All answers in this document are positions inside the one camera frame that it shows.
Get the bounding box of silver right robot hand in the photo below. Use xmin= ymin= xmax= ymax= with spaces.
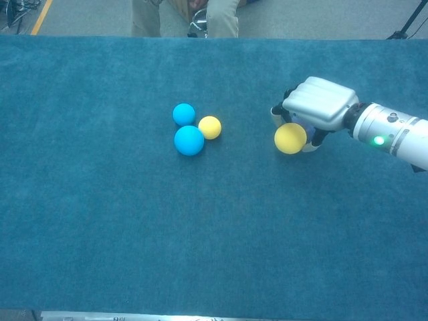
xmin=270 ymin=76 xmax=359 ymax=153

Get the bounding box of large cyan ball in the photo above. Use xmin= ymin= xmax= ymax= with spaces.
xmin=173 ymin=125 xmax=205 ymax=156

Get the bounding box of large yellow ball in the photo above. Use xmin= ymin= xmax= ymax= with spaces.
xmin=274 ymin=122 xmax=308 ymax=155

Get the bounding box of black tripod stand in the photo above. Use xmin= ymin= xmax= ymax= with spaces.
xmin=387 ymin=0 xmax=428 ymax=40

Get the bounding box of teal table cloth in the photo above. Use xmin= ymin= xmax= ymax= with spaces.
xmin=0 ymin=35 xmax=428 ymax=317

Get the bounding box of small yellow ball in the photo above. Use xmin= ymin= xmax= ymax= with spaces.
xmin=198 ymin=116 xmax=222 ymax=140

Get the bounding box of small cyan ball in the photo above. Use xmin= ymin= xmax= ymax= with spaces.
xmin=172 ymin=102 xmax=196 ymax=127

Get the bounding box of person in khaki trousers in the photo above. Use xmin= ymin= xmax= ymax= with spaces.
xmin=131 ymin=0 xmax=241 ymax=39

